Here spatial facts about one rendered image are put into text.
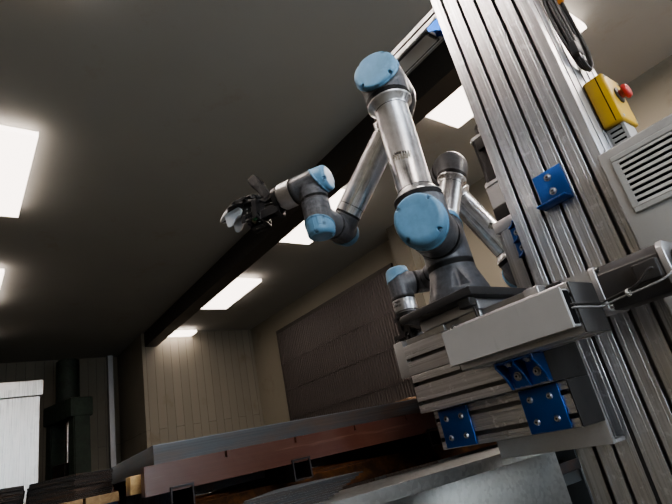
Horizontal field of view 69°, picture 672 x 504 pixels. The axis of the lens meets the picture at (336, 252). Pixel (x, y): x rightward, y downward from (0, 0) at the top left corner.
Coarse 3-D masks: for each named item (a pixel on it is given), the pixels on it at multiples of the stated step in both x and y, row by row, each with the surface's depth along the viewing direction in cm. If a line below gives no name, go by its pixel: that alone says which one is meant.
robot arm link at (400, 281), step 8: (392, 272) 157; (400, 272) 156; (408, 272) 158; (392, 280) 156; (400, 280) 155; (408, 280) 155; (392, 288) 156; (400, 288) 154; (408, 288) 155; (416, 288) 156; (392, 296) 156; (400, 296) 154; (408, 296) 157
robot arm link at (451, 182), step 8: (448, 152) 165; (456, 152) 165; (440, 160) 163; (448, 160) 160; (456, 160) 160; (464, 160) 162; (440, 168) 161; (448, 168) 158; (456, 168) 158; (464, 168) 159; (440, 176) 160; (448, 176) 158; (456, 176) 157; (464, 176) 169; (440, 184) 159; (448, 184) 157; (456, 184) 157; (464, 184) 161; (448, 192) 155; (456, 192) 156; (448, 200) 154; (456, 200) 155; (456, 208) 154; (424, 272) 152
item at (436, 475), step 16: (496, 448) 148; (448, 464) 129; (464, 464) 120; (480, 464) 123; (496, 464) 125; (384, 480) 124; (400, 480) 115; (416, 480) 112; (432, 480) 114; (448, 480) 116; (336, 496) 110; (352, 496) 103; (368, 496) 104; (384, 496) 106; (400, 496) 108
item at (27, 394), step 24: (0, 384) 499; (24, 384) 511; (0, 408) 494; (24, 408) 505; (0, 432) 486; (24, 432) 497; (0, 456) 478; (24, 456) 489; (0, 480) 471; (24, 480) 481
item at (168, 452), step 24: (384, 408) 144; (408, 408) 148; (240, 432) 121; (264, 432) 124; (288, 432) 127; (312, 432) 130; (144, 456) 117; (168, 456) 111; (192, 456) 113; (120, 480) 146
